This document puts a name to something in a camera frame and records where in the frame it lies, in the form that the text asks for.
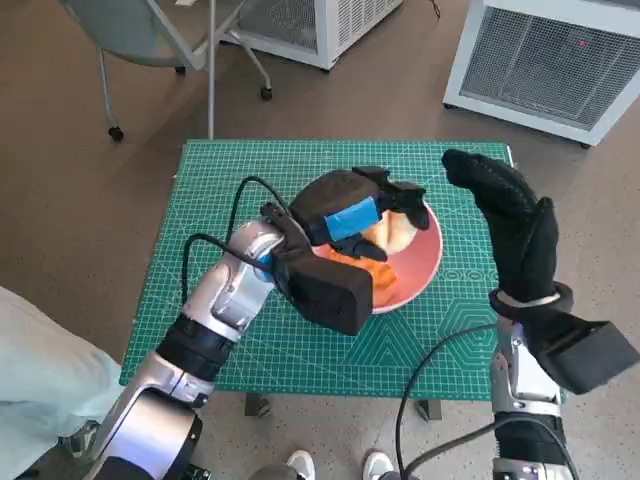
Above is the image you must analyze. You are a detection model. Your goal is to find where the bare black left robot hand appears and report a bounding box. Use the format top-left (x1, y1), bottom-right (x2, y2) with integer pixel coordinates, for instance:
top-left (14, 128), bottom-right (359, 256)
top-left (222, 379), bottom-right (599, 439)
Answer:
top-left (290, 164), bottom-right (431, 262)

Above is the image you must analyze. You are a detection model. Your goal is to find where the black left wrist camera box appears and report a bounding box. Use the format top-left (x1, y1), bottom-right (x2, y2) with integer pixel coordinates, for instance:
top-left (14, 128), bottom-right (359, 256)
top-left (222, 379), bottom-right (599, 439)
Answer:
top-left (272, 249), bottom-right (374, 336)

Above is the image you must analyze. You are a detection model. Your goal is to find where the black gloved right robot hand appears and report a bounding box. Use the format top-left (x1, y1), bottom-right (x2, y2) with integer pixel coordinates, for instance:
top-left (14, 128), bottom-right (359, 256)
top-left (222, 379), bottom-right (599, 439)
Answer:
top-left (441, 148), bottom-right (561, 305)

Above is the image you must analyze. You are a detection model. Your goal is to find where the grey wheeled chair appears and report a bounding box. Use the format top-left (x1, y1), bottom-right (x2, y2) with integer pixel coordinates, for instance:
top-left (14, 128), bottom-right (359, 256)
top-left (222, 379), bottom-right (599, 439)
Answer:
top-left (62, 0), bottom-right (276, 142)

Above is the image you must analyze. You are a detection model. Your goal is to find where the round toy bread bun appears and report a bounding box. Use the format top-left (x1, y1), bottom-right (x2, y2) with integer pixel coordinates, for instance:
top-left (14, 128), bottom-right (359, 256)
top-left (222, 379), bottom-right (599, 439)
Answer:
top-left (362, 209), bottom-right (419, 256)

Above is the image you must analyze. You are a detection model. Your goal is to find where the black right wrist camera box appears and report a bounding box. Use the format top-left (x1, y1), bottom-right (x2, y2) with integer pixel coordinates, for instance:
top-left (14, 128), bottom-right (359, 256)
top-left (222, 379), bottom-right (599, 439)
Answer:
top-left (537, 312), bottom-right (640, 396)

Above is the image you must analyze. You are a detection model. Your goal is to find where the large white mesh cabinet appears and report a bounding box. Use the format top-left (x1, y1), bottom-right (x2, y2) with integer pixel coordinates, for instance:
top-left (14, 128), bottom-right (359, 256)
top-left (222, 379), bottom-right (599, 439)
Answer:
top-left (442, 0), bottom-right (640, 147)

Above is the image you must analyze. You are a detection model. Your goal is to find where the white shoe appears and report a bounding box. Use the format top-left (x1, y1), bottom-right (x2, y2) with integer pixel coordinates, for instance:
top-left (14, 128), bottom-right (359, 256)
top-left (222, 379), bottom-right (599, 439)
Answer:
top-left (363, 451), bottom-right (396, 480)
top-left (287, 449), bottom-right (316, 480)

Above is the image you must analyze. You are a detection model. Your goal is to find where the white metal pole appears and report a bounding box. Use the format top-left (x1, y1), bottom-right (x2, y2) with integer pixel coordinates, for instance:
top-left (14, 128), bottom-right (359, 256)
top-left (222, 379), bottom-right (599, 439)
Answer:
top-left (207, 0), bottom-right (219, 141)

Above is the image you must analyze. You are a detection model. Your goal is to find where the green cutting mat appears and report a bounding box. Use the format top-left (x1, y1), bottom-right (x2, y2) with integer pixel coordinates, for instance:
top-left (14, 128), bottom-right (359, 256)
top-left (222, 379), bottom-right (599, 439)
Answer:
top-left (119, 139), bottom-right (569, 405)

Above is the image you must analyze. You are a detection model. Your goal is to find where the oblong toy bread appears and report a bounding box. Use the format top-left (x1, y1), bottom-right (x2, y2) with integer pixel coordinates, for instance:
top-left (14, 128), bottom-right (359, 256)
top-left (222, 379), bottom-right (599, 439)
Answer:
top-left (319, 247), bottom-right (398, 307)

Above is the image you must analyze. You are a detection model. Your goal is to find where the long black cable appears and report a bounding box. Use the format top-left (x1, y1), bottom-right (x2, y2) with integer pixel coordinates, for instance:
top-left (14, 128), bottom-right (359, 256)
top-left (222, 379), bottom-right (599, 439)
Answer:
top-left (394, 323), bottom-right (501, 480)

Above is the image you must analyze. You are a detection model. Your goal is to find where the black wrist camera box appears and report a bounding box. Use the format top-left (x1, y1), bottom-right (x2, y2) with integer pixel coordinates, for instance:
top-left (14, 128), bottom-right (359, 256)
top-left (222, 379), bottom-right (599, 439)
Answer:
top-left (537, 312), bottom-right (640, 396)
top-left (272, 249), bottom-right (374, 336)

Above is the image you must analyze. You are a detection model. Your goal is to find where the pink bowl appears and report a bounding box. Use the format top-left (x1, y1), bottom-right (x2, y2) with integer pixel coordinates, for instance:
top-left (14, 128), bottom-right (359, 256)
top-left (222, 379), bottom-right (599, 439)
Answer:
top-left (309, 192), bottom-right (444, 315)

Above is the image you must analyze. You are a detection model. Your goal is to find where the small white mesh cabinet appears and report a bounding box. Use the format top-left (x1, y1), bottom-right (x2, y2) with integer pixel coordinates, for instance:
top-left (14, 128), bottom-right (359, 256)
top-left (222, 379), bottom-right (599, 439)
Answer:
top-left (219, 0), bottom-right (406, 71)

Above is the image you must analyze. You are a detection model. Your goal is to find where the black table bracket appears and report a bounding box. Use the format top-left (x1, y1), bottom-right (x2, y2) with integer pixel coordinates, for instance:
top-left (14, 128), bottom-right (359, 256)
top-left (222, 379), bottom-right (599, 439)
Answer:
top-left (417, 399), bottom-right (444, 425)
top-left (244, 393), bottom-right (272, 419)

